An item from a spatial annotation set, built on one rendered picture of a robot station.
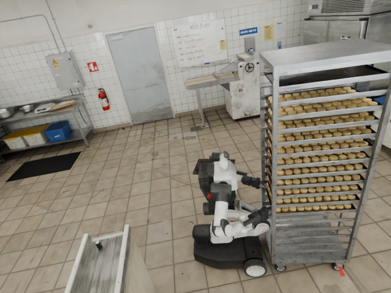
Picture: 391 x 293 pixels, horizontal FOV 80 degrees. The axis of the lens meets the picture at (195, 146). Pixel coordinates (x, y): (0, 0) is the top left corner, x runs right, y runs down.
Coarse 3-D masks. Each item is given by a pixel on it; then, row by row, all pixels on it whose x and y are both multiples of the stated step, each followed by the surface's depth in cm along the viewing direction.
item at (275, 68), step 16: (272, 80) 129; (272, 96) 133; (272, 112) 138; (272, 128) 143; (272, 144) 148; (272, 160) 153; (272, 176) 159; (272, 192) 166; (272, 208) 173; (272, 224) 182; (272, 240) 191; (272, 256) 201
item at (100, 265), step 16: (112, 240) 165; (96, 256) 155; (112, 256) 153; (128, 256) 151; (96, 272) 145; (112, 272) 143; (128, 272) 143; (144, 272) 178; (80, 288) 137; (96, 288) 136; (112, 288) 134; (128, 288) 137; (144, 288) 169
